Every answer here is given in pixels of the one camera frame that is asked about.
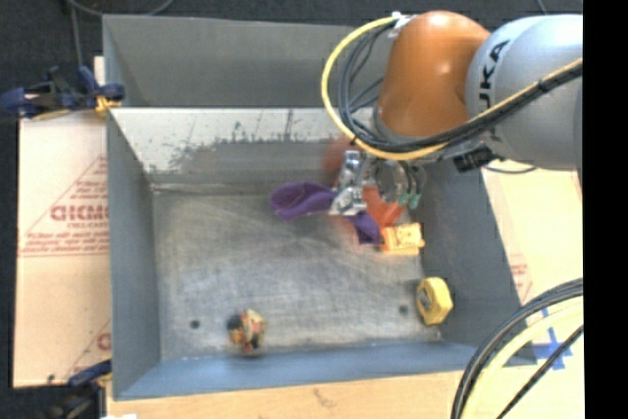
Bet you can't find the purple cloth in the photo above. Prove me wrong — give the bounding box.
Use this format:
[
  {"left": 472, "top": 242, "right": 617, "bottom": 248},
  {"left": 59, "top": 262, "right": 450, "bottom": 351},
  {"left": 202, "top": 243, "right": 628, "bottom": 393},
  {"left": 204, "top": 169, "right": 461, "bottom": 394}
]
[{"left": 270, "top": 181, "right": 383, "bottom": 246}]

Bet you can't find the orange and yellow small box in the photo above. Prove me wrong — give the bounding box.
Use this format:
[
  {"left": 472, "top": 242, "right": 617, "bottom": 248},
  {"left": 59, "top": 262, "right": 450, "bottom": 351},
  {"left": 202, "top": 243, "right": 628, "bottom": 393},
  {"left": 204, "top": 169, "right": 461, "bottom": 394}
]
[{"left": 379, "top": 222, "right": 426, "bottom": 254}]

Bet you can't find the cardboard board with red print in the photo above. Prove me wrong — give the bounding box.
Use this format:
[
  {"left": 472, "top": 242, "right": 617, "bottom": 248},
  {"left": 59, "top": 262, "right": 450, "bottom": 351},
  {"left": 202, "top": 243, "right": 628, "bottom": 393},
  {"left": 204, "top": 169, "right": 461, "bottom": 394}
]
[{"left": 11, "top": 107, "right": 584, "bottom": 390}]

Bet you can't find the grey metal bin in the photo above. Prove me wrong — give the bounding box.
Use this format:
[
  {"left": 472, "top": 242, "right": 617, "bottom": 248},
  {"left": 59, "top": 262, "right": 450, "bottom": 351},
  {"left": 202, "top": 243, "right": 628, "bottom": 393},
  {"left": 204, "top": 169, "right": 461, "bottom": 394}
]
[{"left": 101, "top": 14, "right": 539, "bottom": 401}]

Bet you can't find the black cylinder on white bracket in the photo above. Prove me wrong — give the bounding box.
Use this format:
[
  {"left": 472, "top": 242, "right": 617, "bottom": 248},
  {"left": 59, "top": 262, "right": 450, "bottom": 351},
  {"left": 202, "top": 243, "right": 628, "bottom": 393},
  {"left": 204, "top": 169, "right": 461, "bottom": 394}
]
[{"left": 451, "top": 146, "right": 537, "bottom": 176}]

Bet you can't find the orange cloth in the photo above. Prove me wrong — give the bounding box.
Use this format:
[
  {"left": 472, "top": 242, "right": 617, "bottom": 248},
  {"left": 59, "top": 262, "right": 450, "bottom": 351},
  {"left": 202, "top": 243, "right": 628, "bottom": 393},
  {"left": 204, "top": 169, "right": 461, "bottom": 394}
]
[{"left": 362, "top": 187, "right": 408, "bottom": 232}]

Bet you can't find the multicoloured small toy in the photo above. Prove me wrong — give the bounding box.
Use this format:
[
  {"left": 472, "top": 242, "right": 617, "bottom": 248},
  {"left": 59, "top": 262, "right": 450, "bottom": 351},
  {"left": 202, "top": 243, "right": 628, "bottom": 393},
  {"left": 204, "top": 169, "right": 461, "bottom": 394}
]
[{"left": 226, "top": 307, "right": 269, "bottom": 355}]

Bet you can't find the yellow tape measure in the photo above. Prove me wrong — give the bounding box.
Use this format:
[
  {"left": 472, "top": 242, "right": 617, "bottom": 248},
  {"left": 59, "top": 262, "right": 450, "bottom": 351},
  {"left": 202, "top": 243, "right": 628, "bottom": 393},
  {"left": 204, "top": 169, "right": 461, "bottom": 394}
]
[{"left": 415, "top": 276, "right": 454, "bottom": 327}]

